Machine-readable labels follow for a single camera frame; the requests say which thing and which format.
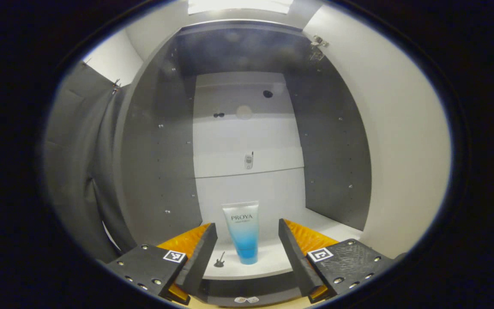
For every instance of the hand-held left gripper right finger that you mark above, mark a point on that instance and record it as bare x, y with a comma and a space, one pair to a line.
298, 262

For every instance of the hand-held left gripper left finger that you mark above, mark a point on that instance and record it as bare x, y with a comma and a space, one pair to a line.
200, 257

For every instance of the white and blue bottle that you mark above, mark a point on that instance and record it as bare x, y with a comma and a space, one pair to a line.
242, 234

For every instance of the dark grey cabinet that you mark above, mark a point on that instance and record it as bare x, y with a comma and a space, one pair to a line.
161, 163

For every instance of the grey cabinet shelf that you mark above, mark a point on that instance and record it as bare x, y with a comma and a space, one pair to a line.
272, 259

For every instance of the metal door hinge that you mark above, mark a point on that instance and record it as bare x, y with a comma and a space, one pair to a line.
319, 46

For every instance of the black backdrop cloth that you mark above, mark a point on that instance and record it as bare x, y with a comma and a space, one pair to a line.
75, 171

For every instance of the ceiling light panel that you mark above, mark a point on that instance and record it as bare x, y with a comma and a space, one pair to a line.
240, 5

